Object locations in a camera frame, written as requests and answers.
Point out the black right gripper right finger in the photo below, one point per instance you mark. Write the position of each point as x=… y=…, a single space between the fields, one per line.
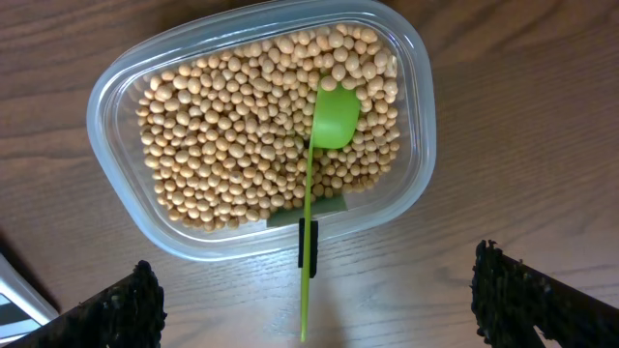
x=518 y=306

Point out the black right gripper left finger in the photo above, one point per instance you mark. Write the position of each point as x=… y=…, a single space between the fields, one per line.
x=127 y=314

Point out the green plastic measuring scoop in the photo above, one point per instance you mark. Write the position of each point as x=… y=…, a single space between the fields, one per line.
x=335 y=118

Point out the white digital kitchen scale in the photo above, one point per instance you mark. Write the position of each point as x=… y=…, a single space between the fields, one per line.
x=23 y=308

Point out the clear plastic container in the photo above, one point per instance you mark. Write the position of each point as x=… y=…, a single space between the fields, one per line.
x=114 y=131

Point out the soybeans pile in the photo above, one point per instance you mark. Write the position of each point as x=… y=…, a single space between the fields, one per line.
x=227 y=136

